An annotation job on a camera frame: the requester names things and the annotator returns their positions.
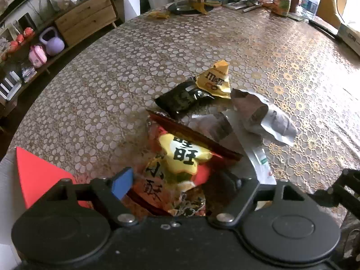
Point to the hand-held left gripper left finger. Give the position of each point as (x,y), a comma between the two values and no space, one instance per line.
(122,184)

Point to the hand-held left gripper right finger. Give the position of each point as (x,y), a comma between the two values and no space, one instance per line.
(247,199)

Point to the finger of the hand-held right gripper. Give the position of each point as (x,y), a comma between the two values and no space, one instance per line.
(326,197)

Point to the white snack packet green logo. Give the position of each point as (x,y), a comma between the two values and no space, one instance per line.
(257,157)

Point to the red and yellow snack bag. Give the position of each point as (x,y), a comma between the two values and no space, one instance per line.
(180,154)

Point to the red cardboard box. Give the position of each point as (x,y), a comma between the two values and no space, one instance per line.
(36,174)

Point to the yellow candy packet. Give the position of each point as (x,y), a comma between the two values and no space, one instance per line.
(215,83)

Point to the grey translucent snack packet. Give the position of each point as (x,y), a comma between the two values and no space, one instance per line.
(209,126)

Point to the silver foil snack packet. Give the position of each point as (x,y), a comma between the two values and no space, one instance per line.
(261,115)

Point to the black snack packet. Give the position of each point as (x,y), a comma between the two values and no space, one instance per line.
(181,99)

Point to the dark low console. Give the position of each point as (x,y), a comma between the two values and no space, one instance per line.
(17,104)

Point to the stack of magazines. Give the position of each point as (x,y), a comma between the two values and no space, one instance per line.
(29,73)

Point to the pink kettlebell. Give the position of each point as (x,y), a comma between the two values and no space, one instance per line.
(38,56)

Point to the purple kettlebell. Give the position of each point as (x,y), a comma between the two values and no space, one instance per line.
(54,46)

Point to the white carton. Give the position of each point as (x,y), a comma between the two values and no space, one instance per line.
(350,38)

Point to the black pen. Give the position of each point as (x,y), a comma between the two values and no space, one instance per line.
(323,28)

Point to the wooden drawer cabinet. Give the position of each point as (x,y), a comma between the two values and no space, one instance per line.
(84,17)

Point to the banana peel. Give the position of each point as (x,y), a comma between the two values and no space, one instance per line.
(158,14)
(202,8)

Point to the red apple ornament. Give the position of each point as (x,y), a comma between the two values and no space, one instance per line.
(28,31)
(19,38)
(13,46)

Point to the white planter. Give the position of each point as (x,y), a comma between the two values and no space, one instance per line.
(131,2)

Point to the black tray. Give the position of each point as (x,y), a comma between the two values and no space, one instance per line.
(182,9)

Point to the silver pen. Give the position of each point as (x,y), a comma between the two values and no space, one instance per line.
(253,8)

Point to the clear water bottle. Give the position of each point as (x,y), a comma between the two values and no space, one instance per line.
(309,5)

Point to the jar with dark lid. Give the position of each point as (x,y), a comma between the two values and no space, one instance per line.
(281,4)

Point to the photo frame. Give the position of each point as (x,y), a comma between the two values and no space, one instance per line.
(11,31)

